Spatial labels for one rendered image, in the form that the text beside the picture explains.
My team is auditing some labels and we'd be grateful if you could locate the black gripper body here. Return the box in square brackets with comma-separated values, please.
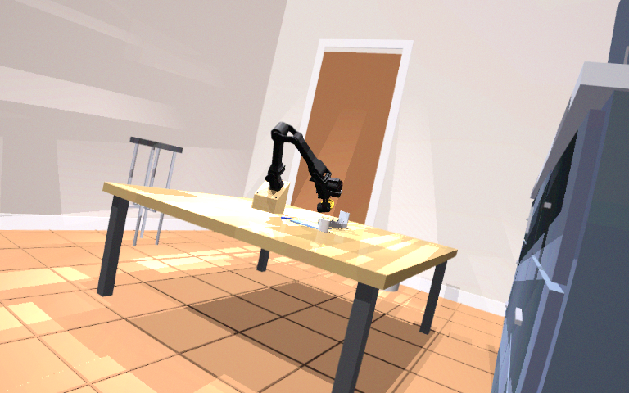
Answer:
[316, 189, 331, 213]

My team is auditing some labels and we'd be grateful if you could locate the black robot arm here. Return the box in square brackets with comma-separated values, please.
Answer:
[265, 121, 343, 198]

